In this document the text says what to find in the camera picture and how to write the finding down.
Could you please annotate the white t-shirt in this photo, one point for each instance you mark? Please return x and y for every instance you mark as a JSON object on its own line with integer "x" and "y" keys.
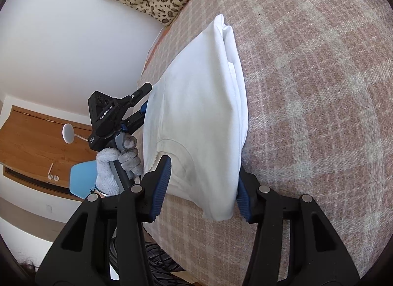
{"x": 199, "y": 114}

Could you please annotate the wooden desk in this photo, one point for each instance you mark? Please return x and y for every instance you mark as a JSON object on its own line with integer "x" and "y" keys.
{"x": 33, "y": 138}

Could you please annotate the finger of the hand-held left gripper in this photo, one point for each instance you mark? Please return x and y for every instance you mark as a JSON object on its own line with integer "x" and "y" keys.
{"x": 135, "y": 121}
{"x": 138, "y": 93}

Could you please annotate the pink plaid blanket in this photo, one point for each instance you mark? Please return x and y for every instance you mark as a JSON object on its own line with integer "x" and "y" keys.
{"x": 307, "y": 89}

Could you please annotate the white stick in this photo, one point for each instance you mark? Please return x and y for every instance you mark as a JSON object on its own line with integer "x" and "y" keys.
{"x": 50, "y": 170}

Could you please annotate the person's left hand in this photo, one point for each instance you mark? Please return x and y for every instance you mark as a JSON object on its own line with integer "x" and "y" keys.
{"x": 106, "y": 175}

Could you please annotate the blue chair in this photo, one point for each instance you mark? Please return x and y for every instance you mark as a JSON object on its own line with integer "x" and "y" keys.
{"x": 83, "y": 178}

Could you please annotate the white desk lamp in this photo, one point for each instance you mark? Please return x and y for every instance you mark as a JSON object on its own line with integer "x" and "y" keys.
{"x": 69, "y": 133}

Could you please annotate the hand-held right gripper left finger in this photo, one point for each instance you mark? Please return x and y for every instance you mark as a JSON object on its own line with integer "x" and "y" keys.
{"x": 162, "y": 184}

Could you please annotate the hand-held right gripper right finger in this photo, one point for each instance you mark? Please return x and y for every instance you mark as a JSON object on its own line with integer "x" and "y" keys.
{"x": 242, "y": 197}

